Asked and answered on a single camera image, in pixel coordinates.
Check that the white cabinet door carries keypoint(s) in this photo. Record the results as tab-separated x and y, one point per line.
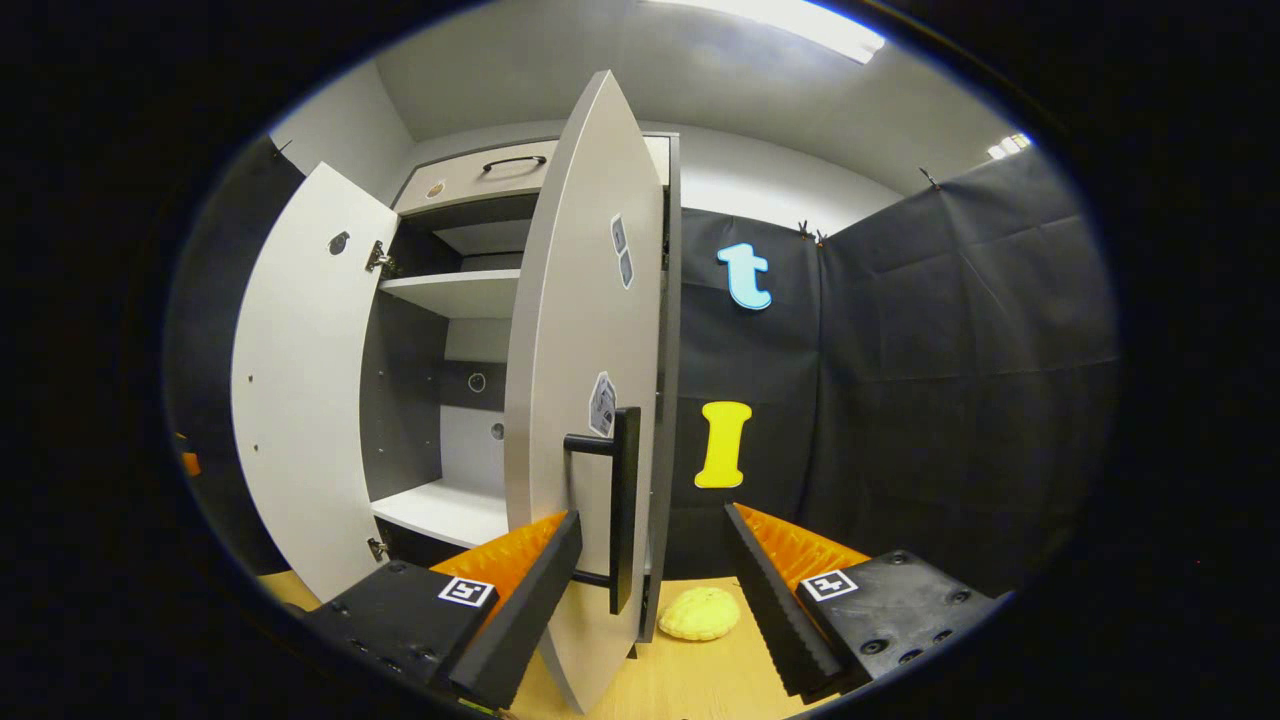
300	400
570	330

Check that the beige cabinet drawer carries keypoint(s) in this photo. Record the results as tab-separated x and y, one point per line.
460	180

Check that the large ceiling light panel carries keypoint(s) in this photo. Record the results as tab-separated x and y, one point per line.
800	25

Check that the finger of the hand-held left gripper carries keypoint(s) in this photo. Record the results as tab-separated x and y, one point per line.
191	464

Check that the yellow shell-shaped object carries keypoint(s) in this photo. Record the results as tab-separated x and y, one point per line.
700	615

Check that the white cabinet shelf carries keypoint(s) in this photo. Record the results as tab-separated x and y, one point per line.
460	293

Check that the grey cabinet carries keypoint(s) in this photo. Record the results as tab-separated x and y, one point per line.
400	400

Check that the small ceiling light panel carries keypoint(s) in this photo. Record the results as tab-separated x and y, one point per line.
1008	146

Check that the metal left door hinge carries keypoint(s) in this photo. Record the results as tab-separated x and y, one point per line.
377	258
377	549

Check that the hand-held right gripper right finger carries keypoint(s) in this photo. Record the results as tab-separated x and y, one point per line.
770	610

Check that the black backdrop cloth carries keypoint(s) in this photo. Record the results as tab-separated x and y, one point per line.
950	400
210	330

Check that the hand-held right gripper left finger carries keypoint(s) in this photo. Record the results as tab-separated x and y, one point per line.
525	615

